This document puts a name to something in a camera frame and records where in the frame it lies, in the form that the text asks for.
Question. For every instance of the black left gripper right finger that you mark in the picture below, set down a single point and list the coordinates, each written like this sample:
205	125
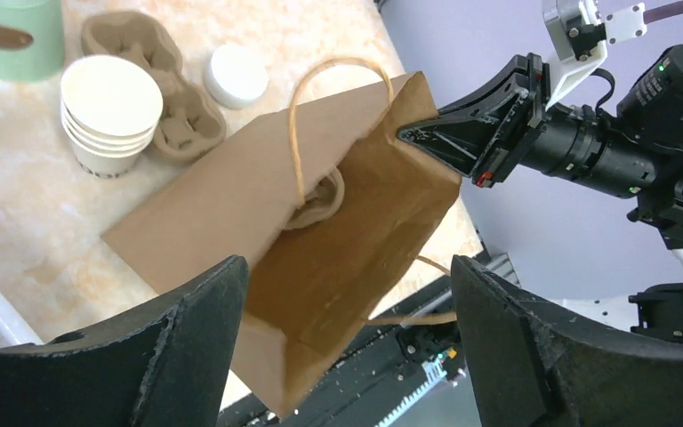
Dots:
533	362

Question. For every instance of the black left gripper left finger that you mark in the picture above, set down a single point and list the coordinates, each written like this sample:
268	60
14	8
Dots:
162	363

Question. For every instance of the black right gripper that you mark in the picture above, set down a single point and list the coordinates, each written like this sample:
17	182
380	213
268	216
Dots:
512	120

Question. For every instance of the brown paper bag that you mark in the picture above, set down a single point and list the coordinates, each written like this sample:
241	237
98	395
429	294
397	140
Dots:
310	290

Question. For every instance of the single brown pulp cup carrier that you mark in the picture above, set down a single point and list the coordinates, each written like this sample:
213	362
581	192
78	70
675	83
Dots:
321	203

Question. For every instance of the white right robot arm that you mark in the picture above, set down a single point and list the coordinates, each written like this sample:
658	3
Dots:
654	108

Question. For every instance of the stack of white lids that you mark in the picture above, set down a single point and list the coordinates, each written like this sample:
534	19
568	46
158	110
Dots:
235	76

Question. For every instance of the stack of white paper cups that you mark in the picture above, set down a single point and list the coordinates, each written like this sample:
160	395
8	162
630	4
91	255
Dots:
109	110

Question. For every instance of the green straw holder cup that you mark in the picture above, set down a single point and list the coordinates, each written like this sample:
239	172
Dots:
32	43

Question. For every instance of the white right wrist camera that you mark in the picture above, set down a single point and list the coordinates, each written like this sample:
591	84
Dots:
580	35

